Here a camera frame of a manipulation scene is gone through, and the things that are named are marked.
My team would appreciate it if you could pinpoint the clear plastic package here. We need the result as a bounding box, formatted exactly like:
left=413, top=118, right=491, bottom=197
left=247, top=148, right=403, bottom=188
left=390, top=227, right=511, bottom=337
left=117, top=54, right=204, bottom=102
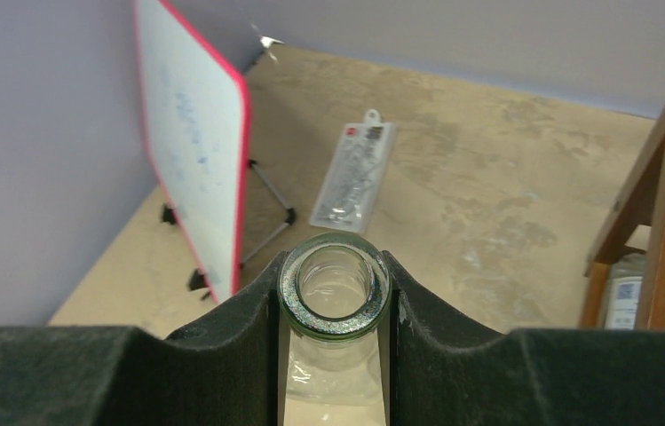
left=309, top=108, right=397, bottom=234

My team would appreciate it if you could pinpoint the clear labelled bottle in rack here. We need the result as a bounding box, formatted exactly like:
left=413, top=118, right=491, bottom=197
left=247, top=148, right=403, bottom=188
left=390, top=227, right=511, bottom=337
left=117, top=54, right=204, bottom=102
left=600, top=253, right=645, bottom=330

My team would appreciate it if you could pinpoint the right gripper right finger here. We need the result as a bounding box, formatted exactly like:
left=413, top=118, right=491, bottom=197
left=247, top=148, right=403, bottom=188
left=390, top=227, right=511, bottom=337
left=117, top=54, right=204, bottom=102
left=384, top=253, right=665, bottom=425

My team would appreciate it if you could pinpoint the red framed whiteboard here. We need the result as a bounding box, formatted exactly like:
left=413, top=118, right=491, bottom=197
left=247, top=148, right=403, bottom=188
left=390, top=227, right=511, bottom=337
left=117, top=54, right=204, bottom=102
left=132, top=1, right=251, bottom=304

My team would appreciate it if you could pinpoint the clear slim glass bottle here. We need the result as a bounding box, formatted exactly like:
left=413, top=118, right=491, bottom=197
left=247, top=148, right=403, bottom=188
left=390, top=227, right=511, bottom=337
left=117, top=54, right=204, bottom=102
left=277, top=233, right=392, bottom=406

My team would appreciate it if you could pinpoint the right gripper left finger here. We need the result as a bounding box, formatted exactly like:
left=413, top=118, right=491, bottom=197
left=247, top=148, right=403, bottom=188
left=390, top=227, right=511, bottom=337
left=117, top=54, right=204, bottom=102
left=0, top=259, right=281, bottom=425

